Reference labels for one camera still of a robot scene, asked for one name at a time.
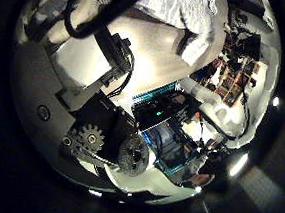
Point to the white blue striped shirt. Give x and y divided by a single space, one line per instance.
168 5

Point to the wooden shelf with items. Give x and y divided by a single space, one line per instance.
235 81

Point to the black equipment case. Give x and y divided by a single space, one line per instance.
245 3

